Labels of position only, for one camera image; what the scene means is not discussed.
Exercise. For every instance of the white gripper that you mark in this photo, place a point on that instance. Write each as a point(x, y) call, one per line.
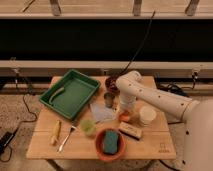
point(127, 103)

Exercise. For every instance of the small orange apple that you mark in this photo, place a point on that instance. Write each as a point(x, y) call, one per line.
point(124, 117)

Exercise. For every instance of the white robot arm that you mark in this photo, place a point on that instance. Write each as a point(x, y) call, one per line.
point(197, 116)

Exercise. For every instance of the small metal cup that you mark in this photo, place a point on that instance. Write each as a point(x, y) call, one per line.
point(109, 99)

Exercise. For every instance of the green plastic cup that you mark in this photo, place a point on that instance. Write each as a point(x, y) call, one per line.
point(88, 127)

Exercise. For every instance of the white round container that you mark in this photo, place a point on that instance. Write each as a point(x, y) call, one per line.
point(147, 115)

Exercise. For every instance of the dark brown bowl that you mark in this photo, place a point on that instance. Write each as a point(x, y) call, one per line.
point(110, 84)

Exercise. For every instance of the wooden block eraser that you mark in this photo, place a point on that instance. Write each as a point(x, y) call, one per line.
point(130, 130)

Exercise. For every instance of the pale blue cloth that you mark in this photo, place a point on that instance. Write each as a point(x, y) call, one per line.
point(101, 113)

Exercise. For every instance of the orange bowl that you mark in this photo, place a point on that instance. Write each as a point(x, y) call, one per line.
point(99, 146)

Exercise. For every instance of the wooden folding table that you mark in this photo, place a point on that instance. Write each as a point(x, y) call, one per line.
point(155, 143)

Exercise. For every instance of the teal sponge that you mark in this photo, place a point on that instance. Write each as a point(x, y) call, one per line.
point(110, 142)

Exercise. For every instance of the green plastic tray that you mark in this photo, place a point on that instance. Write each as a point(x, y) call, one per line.
point(79, 88)

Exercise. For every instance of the green bean pod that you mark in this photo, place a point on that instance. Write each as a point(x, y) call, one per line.
point(55, 94)

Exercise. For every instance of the yellow banana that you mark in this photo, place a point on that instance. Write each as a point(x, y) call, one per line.
point(55, 133)

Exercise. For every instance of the black power adapter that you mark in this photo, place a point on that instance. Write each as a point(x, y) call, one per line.
point(5, 140)

